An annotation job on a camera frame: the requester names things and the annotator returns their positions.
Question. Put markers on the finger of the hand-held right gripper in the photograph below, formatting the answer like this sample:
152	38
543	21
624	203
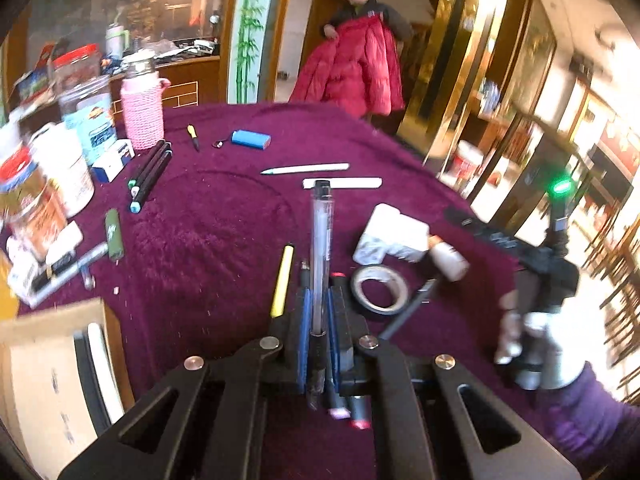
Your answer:
482	232

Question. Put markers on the yellow pen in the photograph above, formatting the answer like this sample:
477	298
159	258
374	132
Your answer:
282	280

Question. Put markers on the orange-label jar with red lid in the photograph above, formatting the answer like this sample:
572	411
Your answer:
32	205

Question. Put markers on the white and blue small box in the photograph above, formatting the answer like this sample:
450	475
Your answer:
114	160

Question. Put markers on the pink knit-sleeved bottle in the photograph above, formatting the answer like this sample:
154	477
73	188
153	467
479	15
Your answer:
142	107

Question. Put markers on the white plastic jar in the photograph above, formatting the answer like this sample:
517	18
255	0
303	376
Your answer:
67	170

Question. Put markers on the white pen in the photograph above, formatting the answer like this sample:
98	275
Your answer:
305	168

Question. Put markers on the bamboo painted panel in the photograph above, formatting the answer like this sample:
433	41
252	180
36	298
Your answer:
250	30

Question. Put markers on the white and red bucket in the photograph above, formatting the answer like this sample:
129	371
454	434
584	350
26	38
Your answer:
465	161

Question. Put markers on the black marker with red end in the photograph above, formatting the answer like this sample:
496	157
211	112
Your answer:
361	417

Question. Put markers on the green marker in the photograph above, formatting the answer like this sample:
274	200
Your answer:
114	235

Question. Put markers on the blue lighter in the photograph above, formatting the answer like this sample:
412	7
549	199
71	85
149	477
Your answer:
250	139

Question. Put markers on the person's right forearm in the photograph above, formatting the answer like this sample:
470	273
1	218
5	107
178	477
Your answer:
590	420

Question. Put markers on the cardboard box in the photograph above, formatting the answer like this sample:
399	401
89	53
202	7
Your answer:
40	390

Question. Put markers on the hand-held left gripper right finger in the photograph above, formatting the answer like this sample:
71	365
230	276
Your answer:
334	345

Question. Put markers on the green and white kettle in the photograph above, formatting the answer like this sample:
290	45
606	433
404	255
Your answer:
115	37

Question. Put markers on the purple tablecloth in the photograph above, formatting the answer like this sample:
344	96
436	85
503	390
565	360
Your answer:
225	220

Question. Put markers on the wooden counter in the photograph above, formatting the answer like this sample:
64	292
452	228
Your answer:
190	77

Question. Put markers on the white pen cap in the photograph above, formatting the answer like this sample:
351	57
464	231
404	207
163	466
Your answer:
342	183

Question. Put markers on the person's right hand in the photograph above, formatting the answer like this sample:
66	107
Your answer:
545	350

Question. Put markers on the clear gel pen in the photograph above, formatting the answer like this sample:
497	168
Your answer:
320	240

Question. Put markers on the small yellow screwdriver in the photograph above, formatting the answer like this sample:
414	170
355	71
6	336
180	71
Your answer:
193	136

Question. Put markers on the white charger adapter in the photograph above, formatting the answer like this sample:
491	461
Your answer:
392	235

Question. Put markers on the clear jar with blue label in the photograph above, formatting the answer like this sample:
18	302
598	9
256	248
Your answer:
90	120

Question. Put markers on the silver marker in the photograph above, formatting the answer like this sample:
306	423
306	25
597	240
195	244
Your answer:
67	274

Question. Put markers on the white glue bottle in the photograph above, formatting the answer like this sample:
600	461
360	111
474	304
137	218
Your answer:
447	257

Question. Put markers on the dark wooden chair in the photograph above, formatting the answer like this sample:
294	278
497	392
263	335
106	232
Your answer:
535	160

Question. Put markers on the clear jar with red lid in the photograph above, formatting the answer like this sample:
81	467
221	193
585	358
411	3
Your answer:
75	65

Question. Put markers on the black pen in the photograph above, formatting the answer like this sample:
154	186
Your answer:
407	310

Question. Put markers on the tape roll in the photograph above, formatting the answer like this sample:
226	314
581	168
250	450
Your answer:
380	289

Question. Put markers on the black marker with pink end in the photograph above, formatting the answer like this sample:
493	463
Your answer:
340	410

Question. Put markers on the black and white round plate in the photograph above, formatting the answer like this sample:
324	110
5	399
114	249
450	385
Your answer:
97	375

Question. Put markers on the red puffer jacket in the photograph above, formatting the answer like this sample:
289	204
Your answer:
350	70

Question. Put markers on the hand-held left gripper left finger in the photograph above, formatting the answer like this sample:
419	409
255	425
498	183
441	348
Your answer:
304	345

